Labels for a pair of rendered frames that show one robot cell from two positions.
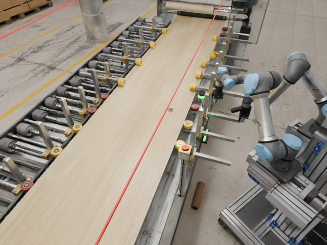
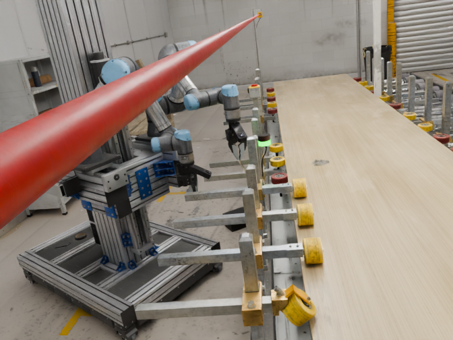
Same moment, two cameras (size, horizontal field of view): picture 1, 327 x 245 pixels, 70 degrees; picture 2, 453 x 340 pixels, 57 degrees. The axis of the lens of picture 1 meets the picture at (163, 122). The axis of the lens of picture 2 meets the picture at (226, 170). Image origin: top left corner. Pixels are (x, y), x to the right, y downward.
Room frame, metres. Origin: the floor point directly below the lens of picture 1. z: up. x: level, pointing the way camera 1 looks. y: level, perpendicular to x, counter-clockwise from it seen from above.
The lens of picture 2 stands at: (3.51, -0.91, 1.65)
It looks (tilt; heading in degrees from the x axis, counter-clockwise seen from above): 20 degrees down; 169
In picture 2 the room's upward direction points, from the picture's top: 8 degrees counter-clockwise
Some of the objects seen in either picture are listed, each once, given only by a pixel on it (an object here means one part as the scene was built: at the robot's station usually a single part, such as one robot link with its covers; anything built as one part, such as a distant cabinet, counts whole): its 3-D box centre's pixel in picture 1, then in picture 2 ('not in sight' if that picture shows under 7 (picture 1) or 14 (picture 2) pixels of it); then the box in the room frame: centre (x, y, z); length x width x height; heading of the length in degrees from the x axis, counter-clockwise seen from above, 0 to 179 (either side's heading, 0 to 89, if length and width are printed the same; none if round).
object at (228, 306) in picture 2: (233, 57); (203, 307); (2.59, -0.84, 0.95); 0.36 x 0.03 x 0.03; 71
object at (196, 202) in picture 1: (198, 195); not in sight; (1.29, -0.37, 0.04); 0.30 x 0.08 x 0.08; 161
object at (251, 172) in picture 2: (213, 82); (257, 223); (2.12, -0.54, 0.90); 0.03 x 0.03 x 0.48; 71
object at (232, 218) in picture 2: (221, 78); (238, 218); (2.14, -0.61, 0.95); 0.50 x 0.04 x 0.04; 71
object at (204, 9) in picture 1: (202, 8); not in sight; (4.06, -0.63, 1.05); 1.43 x 0.12 x 0.12; 71
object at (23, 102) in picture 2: not in sight; (49, 131); (-1.15, -1.81, 0.78); 0.90 x 0.45 x 1.55; 157
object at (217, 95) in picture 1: (218, 91); (234, 129); (1.62, -0.46, 1.15); 0.09 x 0.08 x 0.12; 1
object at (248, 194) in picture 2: (218, 70); (255, 256); (2.36, -0.62, 0.91); 0.03 x 0.03 x 0.48; 71
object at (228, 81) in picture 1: (229, 80); (217, 96); (1.54, -0.51, 1.31); 0.11 x 0.11 x 0.08; 15
